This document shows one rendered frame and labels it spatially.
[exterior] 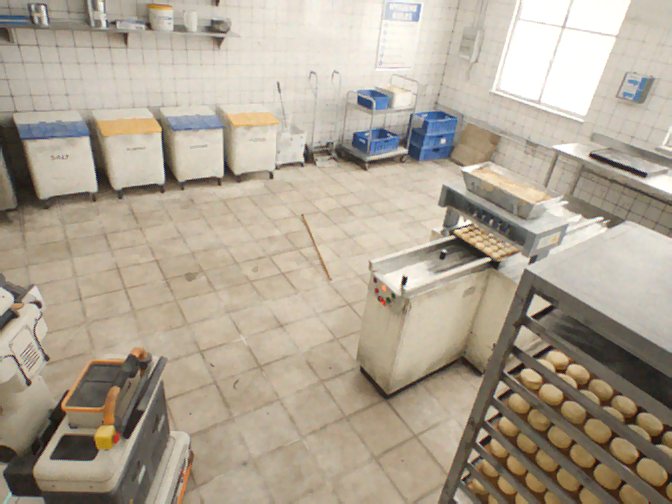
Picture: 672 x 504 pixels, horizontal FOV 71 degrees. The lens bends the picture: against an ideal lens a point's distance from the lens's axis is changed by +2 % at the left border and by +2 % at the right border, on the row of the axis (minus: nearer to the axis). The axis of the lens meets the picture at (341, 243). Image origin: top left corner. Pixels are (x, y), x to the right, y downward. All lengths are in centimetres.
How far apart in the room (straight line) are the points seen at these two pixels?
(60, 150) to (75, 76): 87
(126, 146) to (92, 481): 371
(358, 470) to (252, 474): 56
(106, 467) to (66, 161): 366
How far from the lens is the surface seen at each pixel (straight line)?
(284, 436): 288
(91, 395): 197
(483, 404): 130
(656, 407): 109
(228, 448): 285
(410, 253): 283
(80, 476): 192
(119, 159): 517
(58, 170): 515
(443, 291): 272
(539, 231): 280
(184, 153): 529
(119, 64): 560
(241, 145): 546
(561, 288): 103
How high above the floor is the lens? 233
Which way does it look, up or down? 31 degrees down
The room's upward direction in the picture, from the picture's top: 7 degrees clockwise
